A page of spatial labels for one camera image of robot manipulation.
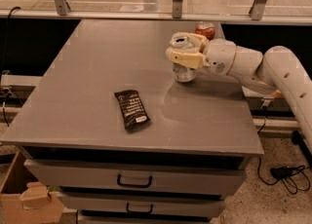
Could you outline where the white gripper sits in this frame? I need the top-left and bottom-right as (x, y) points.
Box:
(166, 32), (236, 76)

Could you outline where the crushed silver 7up can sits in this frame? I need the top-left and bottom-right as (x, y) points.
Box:
(170, 36), (196, 83)

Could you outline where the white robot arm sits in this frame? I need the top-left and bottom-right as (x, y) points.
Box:
(166, 32), (312, 152)

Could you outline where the orange Coca-Cola can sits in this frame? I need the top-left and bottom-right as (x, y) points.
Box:
(195, 21), (215, 40)

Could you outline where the black snack bar wrapper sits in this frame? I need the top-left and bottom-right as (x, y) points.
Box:
(114, 90), (150, 131)

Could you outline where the roll of tan tape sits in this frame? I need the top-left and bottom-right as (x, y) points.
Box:
(272, 90), (283, 98)

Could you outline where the grey drawer cabinet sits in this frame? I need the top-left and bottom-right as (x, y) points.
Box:
(2, 19), (263, 224)

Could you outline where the cardboard box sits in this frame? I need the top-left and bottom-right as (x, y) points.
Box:
(0, 152), (64, 224)

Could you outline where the black power adapter with cable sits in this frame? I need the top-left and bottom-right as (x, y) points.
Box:
(256, 159), (311, 195)

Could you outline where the top drawer with black handle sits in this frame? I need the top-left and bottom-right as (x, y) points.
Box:
(24, 159), (246, 196)

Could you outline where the drawer with black handle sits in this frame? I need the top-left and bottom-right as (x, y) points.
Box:
(57, 192), (225, 218)
(24, 159), (246, 196)

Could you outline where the black cable at left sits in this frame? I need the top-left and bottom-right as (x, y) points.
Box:
(0, 6), (22, 128)

